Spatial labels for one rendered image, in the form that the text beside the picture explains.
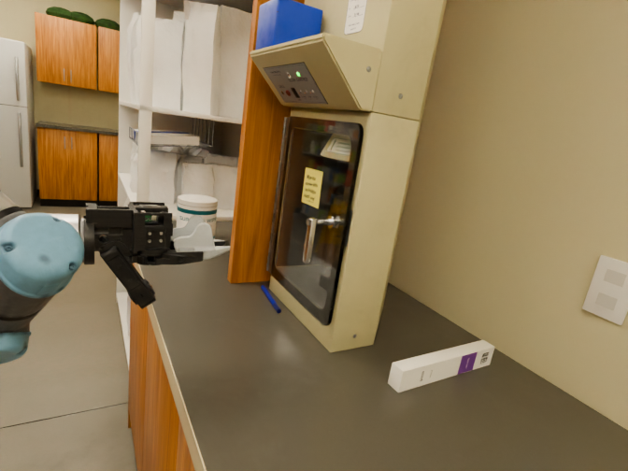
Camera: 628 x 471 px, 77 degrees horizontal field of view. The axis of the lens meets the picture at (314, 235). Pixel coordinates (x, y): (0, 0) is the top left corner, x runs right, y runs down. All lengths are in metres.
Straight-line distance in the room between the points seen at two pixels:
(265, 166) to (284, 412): 0.60
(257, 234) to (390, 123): 0.49
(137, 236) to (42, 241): 0.19
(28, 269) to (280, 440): 0.39
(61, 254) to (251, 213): 0.65
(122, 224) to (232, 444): 0.34
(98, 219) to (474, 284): 0.86
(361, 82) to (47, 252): 0.51
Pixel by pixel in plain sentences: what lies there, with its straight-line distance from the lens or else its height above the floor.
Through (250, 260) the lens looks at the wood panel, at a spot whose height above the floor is 1.00.
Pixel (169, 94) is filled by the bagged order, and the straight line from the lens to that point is 2.00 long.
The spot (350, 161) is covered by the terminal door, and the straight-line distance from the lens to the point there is 0.72.
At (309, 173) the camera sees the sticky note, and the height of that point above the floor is 1.28.
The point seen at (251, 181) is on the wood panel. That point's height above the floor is 1.22.
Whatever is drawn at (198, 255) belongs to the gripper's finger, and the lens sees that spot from 0.64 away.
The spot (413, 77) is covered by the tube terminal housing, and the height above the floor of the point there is 1.48.
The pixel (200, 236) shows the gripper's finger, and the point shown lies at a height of 1.18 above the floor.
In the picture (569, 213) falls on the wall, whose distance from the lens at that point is 0.96.
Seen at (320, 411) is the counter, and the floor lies 0.94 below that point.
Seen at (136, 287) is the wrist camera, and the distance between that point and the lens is 0.66.
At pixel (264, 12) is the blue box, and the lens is 0.93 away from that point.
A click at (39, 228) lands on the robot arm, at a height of 1.24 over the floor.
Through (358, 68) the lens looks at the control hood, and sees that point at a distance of 0.69.
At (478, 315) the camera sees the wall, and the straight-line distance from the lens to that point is 1.10.
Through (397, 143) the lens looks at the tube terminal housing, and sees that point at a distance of 0.75.
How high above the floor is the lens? 1.37
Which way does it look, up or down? 15 degrees down
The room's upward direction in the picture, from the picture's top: 9 degrees clockwise
